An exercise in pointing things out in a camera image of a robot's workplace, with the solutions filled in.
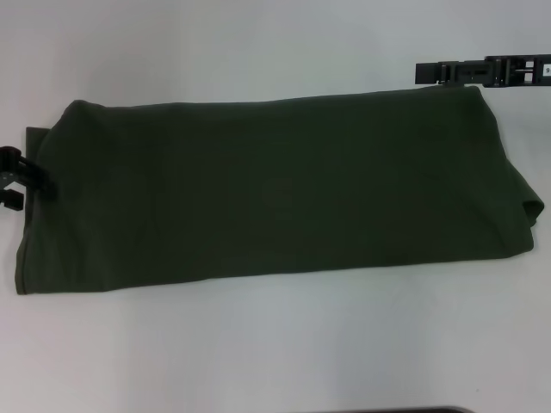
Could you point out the dark green FREE t-shirt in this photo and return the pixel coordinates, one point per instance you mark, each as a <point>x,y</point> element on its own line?
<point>280,193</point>

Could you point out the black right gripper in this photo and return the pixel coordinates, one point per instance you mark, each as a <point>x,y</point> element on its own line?
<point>521,71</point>

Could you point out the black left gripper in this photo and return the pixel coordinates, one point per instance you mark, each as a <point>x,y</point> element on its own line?
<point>9,170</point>

